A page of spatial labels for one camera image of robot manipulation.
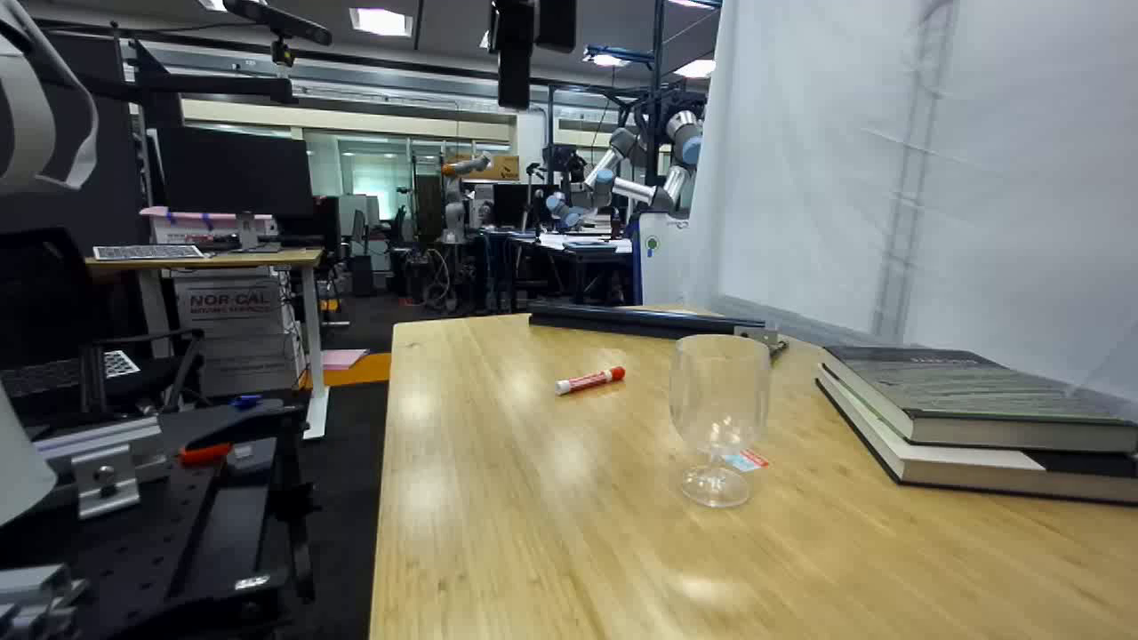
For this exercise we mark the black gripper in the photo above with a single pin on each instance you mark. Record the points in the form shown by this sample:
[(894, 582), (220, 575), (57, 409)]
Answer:
[(556, 24)]

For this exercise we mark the red marker with white label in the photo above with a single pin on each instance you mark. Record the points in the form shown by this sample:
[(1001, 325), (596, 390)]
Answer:
[(593, 379)]

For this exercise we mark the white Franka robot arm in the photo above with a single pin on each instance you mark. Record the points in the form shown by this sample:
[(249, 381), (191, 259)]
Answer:
[(22, 120)]

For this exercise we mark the clear plastic stemless glass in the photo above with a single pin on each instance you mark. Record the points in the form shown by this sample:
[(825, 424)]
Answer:
[(720, 403)]

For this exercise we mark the rectangular ceiling light panel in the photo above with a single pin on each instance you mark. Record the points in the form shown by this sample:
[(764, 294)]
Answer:
[(377, 24), (695, 69)]

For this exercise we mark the dark background office table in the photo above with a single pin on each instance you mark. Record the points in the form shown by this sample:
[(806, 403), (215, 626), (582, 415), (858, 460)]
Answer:
[(570, 254)]

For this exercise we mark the black overhead boom bar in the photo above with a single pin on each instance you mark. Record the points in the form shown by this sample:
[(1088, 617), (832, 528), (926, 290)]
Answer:
[(281, 24)]

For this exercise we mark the black computer monitor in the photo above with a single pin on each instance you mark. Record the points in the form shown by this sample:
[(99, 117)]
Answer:
[(235, 181)]

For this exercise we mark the wooden desk with white legs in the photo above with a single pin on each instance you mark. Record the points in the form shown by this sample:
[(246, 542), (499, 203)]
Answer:
[(235, 259)]

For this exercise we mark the pink paper sheet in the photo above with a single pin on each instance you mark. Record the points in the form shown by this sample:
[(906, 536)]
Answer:
[(343, 358)]

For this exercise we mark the pink purple box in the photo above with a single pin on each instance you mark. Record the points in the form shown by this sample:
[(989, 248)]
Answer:
[(208, 222)]

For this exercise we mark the small metal clip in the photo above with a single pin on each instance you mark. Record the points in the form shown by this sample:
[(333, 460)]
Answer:
[(771, 344)]

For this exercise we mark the white printed box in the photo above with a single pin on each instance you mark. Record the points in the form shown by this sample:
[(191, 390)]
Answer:
[(235, 331)]

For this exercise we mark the metal truss behind curtain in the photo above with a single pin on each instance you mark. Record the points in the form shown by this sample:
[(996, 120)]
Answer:
[(912, 181)]

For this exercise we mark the grey computer keyboard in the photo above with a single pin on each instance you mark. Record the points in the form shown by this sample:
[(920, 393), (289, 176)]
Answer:
[(142, 254)]

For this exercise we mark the small white red label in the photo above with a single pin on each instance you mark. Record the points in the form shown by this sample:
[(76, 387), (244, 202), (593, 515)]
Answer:
[(743, 465)]

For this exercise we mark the white translucent curtain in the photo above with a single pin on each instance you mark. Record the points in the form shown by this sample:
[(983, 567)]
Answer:
[(1017, 181)]

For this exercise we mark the silver aluminium extrusion bar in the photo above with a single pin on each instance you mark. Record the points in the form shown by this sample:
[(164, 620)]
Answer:
[(102, 434)]

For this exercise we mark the grey cover thick book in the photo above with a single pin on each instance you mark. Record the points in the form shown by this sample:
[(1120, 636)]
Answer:
[(972, 397)]

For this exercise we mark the stack of dark books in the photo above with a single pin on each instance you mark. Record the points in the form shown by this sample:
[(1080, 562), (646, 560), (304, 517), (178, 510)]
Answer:
[(946, 465)]

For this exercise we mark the black perforated breadboard table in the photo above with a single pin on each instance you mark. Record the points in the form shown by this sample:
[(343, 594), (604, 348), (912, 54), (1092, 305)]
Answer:
[(142, 556)]

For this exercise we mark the silver metal clamp piece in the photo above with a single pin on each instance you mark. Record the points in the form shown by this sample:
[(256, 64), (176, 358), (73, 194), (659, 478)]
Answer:
[(38, 598)]

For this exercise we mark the long black metal rail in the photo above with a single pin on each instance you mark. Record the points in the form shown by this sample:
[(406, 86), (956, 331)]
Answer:
[(626, 319)]

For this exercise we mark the black camera stand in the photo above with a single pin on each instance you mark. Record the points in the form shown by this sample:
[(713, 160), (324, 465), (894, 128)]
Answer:
[(231, 536)]

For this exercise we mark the silver metal angle bracket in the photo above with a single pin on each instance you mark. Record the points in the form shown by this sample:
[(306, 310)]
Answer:
[(103, 480)]

